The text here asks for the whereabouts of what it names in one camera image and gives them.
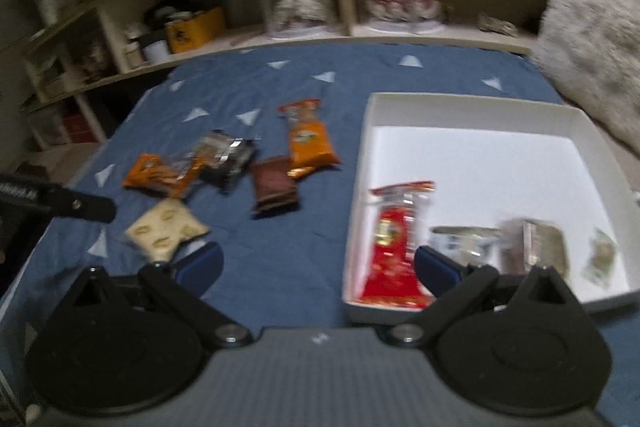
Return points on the white label snack packet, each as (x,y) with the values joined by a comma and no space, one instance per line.
(460,239)

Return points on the red snack packet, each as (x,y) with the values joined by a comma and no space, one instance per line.
(392,232)

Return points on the small beige candy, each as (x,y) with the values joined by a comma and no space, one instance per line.
(600,257)

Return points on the orange snack packet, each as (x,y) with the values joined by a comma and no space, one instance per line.
(310,142)
(155,174)

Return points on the cream snack packet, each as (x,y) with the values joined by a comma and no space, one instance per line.
(165,227)

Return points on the small jar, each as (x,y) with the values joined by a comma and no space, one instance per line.
(132,53)

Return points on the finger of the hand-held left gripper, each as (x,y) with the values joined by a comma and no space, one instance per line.
(75,204)

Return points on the small grey figurine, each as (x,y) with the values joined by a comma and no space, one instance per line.
(497,26)

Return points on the brown snack packet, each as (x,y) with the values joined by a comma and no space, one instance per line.
(272,184)

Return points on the white shallow box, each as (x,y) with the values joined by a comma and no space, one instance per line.
(475,157)

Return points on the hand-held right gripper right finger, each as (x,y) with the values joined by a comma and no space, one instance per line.
(435,269)

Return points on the fluffy grey blanket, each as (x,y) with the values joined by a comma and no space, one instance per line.
(595,22)

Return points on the black bag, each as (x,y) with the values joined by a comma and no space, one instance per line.
(175,4)

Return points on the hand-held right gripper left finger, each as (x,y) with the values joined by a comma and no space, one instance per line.
(200,264)

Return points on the yellow box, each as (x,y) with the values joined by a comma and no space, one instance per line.
(195,32)

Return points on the clear silver snack packet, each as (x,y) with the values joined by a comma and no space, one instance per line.
(540,242)

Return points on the red box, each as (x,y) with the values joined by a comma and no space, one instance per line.
(77,127)

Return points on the white cup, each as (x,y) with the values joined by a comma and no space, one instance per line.
(156,51)

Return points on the blue triangle print blanket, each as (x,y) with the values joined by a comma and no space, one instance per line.
(300,72)

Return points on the dark silver snack packet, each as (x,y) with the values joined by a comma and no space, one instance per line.
(227,159)

